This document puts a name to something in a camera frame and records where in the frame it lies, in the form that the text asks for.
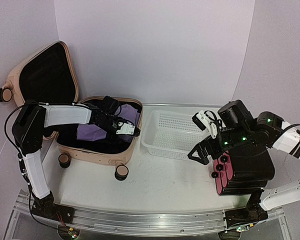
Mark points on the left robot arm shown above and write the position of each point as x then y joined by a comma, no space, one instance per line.
29,126

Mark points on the pink hard-shell suitcase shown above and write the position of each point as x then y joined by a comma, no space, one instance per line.
49,76

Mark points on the black pink tiered rack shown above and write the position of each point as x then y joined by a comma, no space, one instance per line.
242,170

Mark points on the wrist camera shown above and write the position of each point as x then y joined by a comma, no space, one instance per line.
206,120
126,128

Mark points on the black clothing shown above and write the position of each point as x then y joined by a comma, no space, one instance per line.
113,144

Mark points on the purple shirt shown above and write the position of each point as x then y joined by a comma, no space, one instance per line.
91,132

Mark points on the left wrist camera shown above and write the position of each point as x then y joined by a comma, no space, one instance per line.
126,128

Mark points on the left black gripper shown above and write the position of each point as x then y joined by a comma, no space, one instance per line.
110,137

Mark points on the white plastic mesh basket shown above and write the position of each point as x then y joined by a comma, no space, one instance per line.
170,134

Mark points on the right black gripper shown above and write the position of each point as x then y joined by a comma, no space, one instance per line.
201,148

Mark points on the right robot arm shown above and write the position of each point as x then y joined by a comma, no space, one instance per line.
273,132

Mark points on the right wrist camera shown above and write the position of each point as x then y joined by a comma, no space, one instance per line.
206,120

